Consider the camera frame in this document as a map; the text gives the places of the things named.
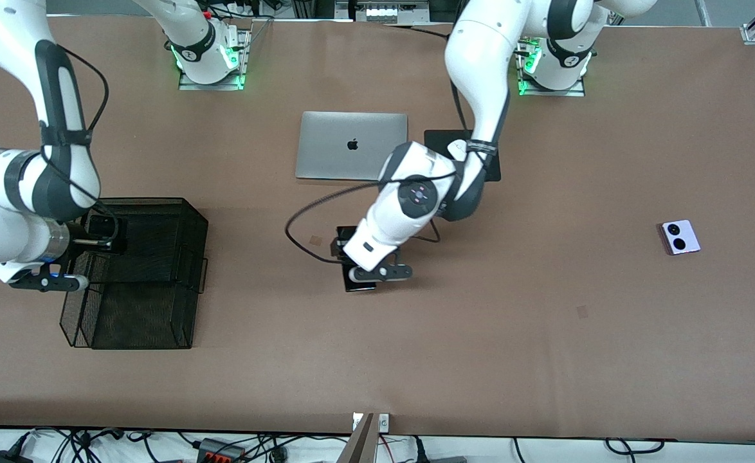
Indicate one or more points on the black square flip phone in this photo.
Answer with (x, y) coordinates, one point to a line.
(102, 225)

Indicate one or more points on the white computer mouse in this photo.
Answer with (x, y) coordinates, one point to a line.
(456, 148)

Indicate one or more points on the black mouse pad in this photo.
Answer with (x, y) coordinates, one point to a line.
(434, 140)

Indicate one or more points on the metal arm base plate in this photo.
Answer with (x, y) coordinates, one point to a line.
(570, 92)
(213, 86)

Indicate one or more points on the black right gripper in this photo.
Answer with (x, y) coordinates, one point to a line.
(99, 229)

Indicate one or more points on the small metal bracket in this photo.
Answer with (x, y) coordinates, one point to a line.
(384, 422)
(357, 422)

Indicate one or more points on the white power strip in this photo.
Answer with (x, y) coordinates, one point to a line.
(384, 13)

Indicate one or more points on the slanted aluminium leg profile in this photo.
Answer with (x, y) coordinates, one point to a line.
(704, 14)

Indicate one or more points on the black long phone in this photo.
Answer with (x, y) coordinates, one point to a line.
(359, 287)

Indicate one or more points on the black power adapter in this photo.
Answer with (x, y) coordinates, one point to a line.
(4, 458)

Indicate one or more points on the grey brown post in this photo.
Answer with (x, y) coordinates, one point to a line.
(361, 447)

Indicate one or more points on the lilac flip phone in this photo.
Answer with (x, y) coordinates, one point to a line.
(685, 239)

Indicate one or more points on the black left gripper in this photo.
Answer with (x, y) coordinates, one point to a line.
(338, 247)

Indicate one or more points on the black mesh two-tier tray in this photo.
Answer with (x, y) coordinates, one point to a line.
(191, 238)

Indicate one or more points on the silver closed laptop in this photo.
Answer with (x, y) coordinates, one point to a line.
(332, 148)

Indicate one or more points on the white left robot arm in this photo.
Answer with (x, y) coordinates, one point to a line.
(480, 64)

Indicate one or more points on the black power strip red switches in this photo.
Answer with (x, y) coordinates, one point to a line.
(220, 453)

